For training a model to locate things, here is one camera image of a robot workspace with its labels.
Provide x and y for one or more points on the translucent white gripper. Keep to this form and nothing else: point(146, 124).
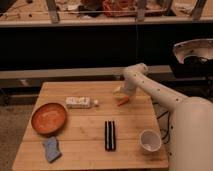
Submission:
point(131, 98)

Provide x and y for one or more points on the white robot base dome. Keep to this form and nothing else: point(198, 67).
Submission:
point(201, 48)

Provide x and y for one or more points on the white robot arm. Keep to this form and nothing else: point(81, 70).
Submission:
point(191, 134)

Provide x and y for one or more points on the black striped rectangular block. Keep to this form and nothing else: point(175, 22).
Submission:
point(110, 136)

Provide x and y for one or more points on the white paper cup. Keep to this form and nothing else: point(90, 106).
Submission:
point(150, 141)

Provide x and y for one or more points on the wooden table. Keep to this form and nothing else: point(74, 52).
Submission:
point(82, 140)

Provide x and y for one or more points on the orange bowl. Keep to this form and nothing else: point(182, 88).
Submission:
point(49, 118)

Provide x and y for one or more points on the red crate in background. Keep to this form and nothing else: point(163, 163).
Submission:
point(118, 8)

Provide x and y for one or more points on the blue cloth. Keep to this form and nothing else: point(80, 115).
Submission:
point(52, 151)

